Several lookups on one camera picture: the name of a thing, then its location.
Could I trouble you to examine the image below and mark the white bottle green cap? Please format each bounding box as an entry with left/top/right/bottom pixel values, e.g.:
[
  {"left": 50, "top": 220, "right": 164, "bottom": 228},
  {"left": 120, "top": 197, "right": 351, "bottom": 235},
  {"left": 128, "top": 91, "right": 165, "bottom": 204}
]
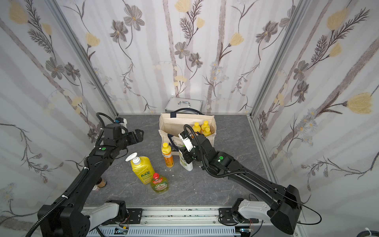
[{"left": 179, "top": 151, "right": 193, "bottom": 171}]

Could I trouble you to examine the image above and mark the orange soap bottle yellow cap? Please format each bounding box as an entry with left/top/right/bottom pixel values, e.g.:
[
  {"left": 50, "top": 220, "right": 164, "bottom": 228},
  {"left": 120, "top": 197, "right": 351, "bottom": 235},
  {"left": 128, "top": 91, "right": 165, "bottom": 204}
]
[
  {"left": 192, "top": 122, "right": 201, "bottom": 133},
  {"left": 161, "top": 143, "right": 174, "bottom": 168},
  {"left": 203, "top": 127, "right": 212, "bottom": 137},
  {"left": 201, "top": 120, "right": 209, "bottom": 133}
]

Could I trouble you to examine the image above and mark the green soap bottle red cap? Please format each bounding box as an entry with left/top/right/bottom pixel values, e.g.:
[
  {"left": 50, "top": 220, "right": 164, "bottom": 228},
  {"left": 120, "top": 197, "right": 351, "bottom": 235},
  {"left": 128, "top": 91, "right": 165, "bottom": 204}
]
[{"left": 151, "top": 173, "right": 169, "bottom": 193}]

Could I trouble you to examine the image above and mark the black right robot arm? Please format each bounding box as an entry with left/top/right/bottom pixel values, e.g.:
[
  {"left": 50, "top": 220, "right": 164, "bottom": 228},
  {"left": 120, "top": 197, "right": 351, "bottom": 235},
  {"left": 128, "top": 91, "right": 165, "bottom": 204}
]
[{"left": 179, "top": 124, "right": 305, "bottom": 235}]

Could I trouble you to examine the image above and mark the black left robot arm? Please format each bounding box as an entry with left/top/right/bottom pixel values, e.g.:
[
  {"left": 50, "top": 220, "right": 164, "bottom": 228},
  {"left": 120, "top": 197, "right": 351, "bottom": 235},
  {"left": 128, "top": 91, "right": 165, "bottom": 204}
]
[{"left": 26, "top": 123, "right": 144, "bottom": 237}]

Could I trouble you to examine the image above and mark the beige canvas shopping bag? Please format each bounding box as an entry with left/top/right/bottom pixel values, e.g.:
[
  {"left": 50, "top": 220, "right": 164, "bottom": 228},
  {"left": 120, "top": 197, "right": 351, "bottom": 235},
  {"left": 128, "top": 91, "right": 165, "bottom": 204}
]
[{"left": 159, "top": 108, "right": 217, "bottom": 156}]

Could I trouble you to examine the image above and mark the yellow Axe pump bottle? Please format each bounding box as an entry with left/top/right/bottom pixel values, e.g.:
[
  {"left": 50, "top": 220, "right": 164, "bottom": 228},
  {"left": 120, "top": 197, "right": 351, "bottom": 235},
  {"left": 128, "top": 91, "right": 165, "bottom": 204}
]
[{"left": 125, "top": 153, "right": 155, "bottom": 185}]

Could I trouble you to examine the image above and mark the silver aluminium case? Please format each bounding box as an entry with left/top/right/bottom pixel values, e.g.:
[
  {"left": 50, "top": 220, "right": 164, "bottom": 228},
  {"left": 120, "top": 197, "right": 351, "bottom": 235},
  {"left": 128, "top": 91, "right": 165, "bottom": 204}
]
[{"left": 165, "top": 97, "right": 203, "bottom": 114}]

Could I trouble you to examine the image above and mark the small brown jar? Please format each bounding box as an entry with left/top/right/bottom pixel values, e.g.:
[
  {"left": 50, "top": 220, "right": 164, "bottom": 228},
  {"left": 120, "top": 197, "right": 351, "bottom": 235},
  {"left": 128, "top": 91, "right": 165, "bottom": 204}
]
[{"left": 92, "top": 177, "right": 107, "bottom": 191}]

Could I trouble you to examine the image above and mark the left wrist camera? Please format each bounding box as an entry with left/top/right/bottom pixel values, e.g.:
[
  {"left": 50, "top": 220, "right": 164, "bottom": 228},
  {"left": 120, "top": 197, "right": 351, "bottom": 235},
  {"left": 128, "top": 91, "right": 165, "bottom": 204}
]
[{"left": 114, "top": 117, "right": 127, "bottom": 125}]

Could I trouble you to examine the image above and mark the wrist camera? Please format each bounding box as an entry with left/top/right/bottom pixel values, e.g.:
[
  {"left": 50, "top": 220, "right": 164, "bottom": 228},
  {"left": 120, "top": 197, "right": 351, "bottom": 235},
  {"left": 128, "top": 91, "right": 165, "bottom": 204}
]
[
  {"left": 114, "top": 117, "right": 127, "bottom": 125},
  {"left": 179, "top": 131, "right": 193, "bottom": 152}
]

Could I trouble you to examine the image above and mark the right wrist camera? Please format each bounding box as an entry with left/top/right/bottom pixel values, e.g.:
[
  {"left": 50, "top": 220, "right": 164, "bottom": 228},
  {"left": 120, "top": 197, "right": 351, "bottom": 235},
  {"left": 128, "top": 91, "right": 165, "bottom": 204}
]
[{"left": 179, "top": 131, "right": 193, "bottom": 152}]

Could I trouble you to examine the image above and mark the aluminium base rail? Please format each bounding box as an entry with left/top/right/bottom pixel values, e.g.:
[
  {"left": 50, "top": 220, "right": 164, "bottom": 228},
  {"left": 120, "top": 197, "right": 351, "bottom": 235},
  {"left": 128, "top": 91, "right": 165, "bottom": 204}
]
[{"left": 85, "top": 205, "right": 285, "bottom": 237}]

